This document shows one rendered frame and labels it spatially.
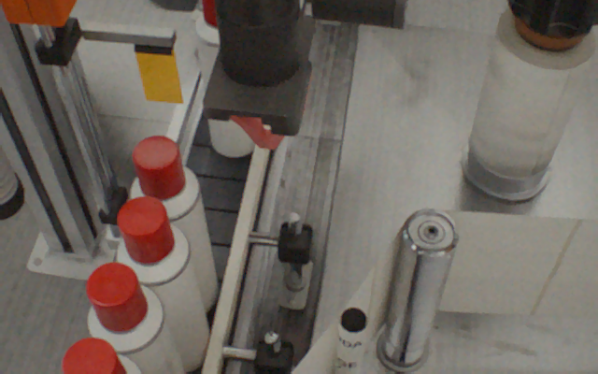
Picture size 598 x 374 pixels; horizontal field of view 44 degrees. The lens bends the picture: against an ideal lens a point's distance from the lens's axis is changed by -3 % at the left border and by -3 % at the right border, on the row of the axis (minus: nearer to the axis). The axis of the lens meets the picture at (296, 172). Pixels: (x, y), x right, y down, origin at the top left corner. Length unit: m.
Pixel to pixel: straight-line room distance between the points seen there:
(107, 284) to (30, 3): 0.18
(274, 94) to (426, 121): 0.32
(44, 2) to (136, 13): 0.54
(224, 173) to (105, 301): 0.33
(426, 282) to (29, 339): 0.40
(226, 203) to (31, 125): 0.22
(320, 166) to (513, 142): 0.23
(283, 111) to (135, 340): 0.18
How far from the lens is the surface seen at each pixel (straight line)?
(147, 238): 0.50
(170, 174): 0.53
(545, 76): 0.65
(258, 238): 0.69
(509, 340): 0.70
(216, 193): 0.76
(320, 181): 0.83
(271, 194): 0.76
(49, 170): 0.69
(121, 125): 0.90
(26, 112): 0.63
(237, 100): 0.53
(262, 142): 0.62
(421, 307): 0.57
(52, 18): 0.51
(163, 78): 0.57
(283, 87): 0.53
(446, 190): 0.77
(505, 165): 0.74
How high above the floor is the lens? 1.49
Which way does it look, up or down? 53 degrees down
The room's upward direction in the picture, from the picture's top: 1 degrees counter-clockwise
